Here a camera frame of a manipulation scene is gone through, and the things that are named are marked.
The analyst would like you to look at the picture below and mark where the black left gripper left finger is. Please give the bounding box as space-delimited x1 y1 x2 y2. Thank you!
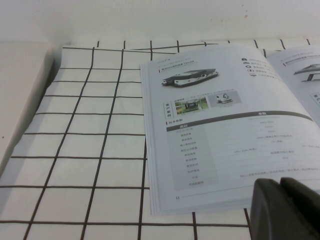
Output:
250 177 305 240

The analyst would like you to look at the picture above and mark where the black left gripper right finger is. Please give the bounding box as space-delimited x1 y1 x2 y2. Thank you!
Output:
280 176 320 240

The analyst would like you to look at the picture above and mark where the white product booklet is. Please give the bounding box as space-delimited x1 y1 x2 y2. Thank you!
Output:
139 44 320 217

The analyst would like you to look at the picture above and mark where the white black-grid tablecloth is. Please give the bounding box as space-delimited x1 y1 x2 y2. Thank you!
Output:
0 39 320 240

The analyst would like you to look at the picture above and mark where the plain white box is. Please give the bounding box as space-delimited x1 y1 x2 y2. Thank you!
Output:
0 41 55 177

